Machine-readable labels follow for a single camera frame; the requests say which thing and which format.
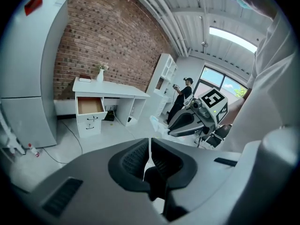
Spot white desk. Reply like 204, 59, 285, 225
72, 76, 151, 139

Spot red sticker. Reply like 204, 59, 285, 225
24, 0, 43, 16

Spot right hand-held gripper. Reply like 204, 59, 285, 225
167, 87, 229, 137

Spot white refrigerator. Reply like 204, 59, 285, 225
0, 0, 70, 150

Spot red capped plastic bottle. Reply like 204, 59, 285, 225
28, 143, 40, 158

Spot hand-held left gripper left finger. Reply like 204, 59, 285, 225
107, 137, 150, 193

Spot blue face mask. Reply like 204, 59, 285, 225
235, 0, 252, 9

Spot grey floor cable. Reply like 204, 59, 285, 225
42, 120, 83, 165

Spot white metal rack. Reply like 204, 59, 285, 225
0, 110, 27, 157

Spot white desk drawer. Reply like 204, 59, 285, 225
75, 97, 108, 122
78, 120, 102, 138

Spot dark framed window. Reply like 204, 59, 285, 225
195, 65, 248, 98

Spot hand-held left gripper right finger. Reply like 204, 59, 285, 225
151, 137, 198, 192

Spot person's white shirt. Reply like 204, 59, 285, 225
220, 9, 300, 155

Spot white vase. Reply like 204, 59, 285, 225
96, 68, 105, 83

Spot white item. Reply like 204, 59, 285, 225
150, 115, 170, 136

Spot white ceiling pipes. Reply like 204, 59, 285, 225
120, 0, 192, 58

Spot white bookshelf cabinet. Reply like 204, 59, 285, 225
146, 53, 179, 117

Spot person's right forearm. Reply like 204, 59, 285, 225
221, 97, 249, 126

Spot skylight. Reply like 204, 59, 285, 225
209, 26, 258, 54

